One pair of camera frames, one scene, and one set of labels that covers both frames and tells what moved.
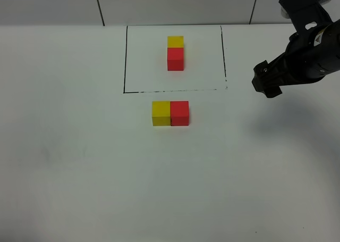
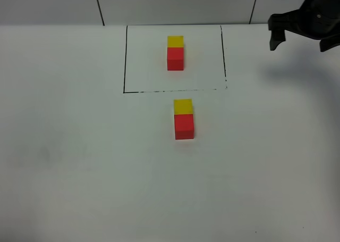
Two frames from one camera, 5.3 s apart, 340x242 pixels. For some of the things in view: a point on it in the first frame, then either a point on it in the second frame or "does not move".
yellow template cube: [175, 41] does not move
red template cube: [175, 59] does not move
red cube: [179, 113] to [184, 126]
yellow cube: [161, 113] to [183, 106]
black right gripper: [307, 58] to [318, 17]
